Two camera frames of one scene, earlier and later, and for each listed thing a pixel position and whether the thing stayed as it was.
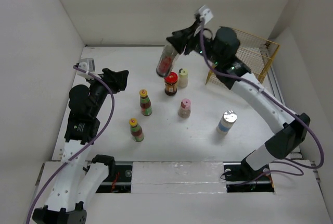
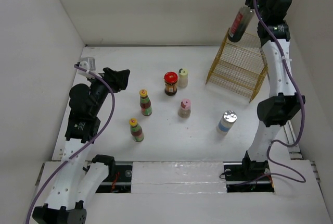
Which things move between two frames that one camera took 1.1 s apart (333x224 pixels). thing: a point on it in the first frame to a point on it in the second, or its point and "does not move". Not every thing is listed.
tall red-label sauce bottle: [167, 60] to [240, 23]
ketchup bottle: [145, 103] does not move
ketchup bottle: [136, 130] does not move
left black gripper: [116, 79] does not move
